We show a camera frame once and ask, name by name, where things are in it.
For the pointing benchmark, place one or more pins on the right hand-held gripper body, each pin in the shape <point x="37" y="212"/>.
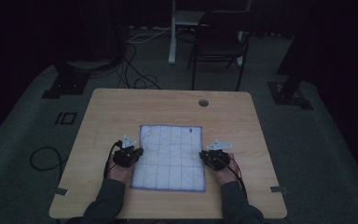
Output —
<point x="218" y="157"/>

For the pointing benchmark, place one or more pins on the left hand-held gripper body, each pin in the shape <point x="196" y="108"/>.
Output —
<point x="126" y="154"/>

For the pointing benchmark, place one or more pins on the white checked cloth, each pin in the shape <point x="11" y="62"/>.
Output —
<point x="171" y="158"/>

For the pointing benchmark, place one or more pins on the person's right hand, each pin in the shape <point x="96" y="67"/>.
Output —
<point x="227" y="172"/>

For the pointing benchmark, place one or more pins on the person's left hand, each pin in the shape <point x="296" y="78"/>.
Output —
<point x="120" y="172"/>

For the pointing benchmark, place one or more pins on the round table grommet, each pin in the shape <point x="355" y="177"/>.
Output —
<point x="203" y="103"/>

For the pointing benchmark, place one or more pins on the grey tape strip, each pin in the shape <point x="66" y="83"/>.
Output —
<point x="61" y="191"/>
<point x="278" y="189"/>

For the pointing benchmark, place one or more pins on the black folding chair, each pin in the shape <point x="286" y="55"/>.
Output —
<point x="219" y="40"/>

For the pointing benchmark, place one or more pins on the black stand with base plate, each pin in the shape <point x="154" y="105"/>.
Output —
<point x="66" y="82"/>
<point x="292" y="81"/>

